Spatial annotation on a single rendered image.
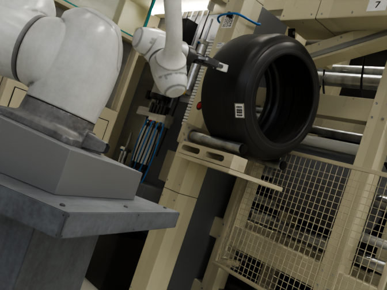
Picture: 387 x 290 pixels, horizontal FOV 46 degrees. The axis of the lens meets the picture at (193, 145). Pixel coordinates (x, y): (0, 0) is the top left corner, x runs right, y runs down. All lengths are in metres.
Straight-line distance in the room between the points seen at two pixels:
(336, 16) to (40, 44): 1.61
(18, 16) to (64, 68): 0.15
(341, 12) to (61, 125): 1.64
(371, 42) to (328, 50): 0.22
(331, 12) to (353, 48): 0.20
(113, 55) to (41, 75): 0.15
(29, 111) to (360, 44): 1.72
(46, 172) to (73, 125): 0.17
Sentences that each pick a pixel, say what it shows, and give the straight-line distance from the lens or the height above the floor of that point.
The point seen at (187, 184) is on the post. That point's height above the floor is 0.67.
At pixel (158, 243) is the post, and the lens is 2.23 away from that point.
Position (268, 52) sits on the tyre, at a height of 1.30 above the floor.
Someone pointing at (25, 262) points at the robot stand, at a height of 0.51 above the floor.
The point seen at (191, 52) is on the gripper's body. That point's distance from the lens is 1.73.
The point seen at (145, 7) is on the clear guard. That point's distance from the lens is 2.37.
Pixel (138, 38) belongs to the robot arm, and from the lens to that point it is 1.61.
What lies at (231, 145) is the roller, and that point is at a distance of 1.89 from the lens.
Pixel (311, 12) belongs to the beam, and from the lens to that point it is 2.38.
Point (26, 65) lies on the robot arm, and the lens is 0.97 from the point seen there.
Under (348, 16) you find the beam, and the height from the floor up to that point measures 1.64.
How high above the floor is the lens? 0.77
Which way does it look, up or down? 2 degrees up
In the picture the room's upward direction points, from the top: 19 degrees clockwise
